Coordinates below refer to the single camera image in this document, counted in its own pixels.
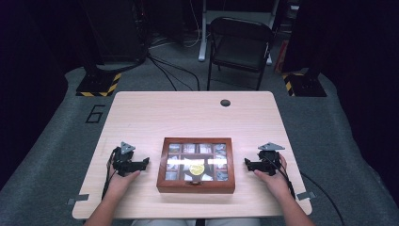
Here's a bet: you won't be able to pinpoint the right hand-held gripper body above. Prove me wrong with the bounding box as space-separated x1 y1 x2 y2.
257 141 286 177

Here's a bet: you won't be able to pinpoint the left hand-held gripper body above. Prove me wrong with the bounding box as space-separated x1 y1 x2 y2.
111 141 136 177

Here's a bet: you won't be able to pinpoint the wooden box with glass lid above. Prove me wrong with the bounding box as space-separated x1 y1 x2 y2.
155 137 236 195

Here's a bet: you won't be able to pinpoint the person's left hand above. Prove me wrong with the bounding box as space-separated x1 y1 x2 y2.
106 165 141 197

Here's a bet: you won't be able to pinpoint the person's right hand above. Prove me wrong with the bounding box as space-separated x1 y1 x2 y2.
253 153 292 198

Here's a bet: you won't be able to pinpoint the foil packet with orange print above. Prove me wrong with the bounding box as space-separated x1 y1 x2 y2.
215 154 228 171

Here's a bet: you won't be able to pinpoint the grey tape piece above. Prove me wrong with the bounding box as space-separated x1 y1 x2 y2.
66 193 90 206
295 190 317 202

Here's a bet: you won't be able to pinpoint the yellow lid creamer cup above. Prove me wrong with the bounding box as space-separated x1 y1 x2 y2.
188 163 206 177

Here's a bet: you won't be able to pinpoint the grey floor mat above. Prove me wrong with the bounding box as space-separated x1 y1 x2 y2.
0 43 399 226

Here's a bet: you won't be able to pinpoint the striped black stand base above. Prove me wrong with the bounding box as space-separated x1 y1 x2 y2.
280 71 328 98
75 70 122 98

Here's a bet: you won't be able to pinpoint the black folding chair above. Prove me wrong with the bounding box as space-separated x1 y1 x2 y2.
206 16 275 92

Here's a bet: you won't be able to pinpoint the black curtain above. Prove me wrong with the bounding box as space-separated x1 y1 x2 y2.
0 0 95 191
281 0 399 203

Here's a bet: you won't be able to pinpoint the dark equipment cabinet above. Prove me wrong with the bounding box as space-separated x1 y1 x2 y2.
82 0 149 64

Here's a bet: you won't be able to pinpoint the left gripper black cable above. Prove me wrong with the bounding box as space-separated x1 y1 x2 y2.
101 148 120 201

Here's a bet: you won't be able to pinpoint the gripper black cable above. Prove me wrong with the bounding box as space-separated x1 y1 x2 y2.
101 148 120 201
265 154 346 226

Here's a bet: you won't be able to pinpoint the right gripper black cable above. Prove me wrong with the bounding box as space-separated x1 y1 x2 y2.
265 154 346 226

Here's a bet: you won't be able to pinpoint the thick black floor cable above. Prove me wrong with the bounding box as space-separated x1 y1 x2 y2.
94 51 149 75

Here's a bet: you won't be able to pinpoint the white floor cables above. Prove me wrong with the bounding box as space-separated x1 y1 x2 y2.
149 0 202 50

